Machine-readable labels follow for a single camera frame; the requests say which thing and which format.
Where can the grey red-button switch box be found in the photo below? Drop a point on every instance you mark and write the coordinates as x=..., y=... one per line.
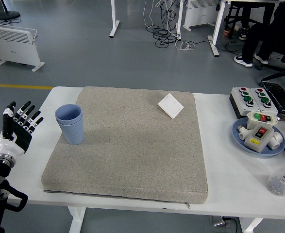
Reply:
x=256, y=142

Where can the grey-brown cushion mat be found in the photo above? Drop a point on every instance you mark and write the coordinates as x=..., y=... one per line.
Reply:
x=137, y=150

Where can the white green-red switch box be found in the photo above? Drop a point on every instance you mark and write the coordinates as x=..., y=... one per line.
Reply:
x=251, y=122

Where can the red-lidded clear screw jar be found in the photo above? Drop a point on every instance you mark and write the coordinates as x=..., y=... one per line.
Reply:
x=281, y=177

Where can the grey power strip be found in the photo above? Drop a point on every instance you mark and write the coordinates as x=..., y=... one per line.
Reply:
x=217, y=221

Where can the black fan stand base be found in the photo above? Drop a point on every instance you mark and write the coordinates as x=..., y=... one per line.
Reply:
x=8, y=15

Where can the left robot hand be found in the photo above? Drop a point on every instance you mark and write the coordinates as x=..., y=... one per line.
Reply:
x=19, y=136

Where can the blue round plate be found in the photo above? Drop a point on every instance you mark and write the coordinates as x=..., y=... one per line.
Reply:
x=239, y=145

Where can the white push-button control box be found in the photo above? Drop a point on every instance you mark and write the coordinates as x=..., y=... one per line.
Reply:
x=239, y=100
x=272, y=109

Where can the white desk leg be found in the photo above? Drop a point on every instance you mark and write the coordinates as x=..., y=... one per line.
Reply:
x=215, y=46
x=114, y=19

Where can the white table leg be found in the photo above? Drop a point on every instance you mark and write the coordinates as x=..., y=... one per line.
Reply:
x=251, y=225
x=76, y=218

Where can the white pipe fitting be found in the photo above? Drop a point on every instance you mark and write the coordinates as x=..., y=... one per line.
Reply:
x=243, y=133
x=277, y=142

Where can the blue ribbed plastic cup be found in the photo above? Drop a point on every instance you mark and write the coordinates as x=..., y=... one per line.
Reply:
x=68, y=114
x=73, y=136

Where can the black mesh tray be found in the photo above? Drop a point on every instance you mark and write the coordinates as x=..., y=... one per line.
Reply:
x=281, y=98

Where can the white panel heater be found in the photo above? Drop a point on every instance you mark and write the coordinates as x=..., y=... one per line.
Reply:
x=13, y=51
x=200, y=14

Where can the brown can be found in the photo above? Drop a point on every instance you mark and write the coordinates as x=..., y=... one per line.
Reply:
x=227, y=33

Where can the person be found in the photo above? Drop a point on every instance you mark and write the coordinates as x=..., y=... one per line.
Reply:
x=245, y=17
x=254, y=41

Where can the black stool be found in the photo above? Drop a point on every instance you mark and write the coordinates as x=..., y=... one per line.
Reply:
x=230, y=21

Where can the white wall switch plate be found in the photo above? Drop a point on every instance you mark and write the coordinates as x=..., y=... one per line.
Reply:
x=170, y=105

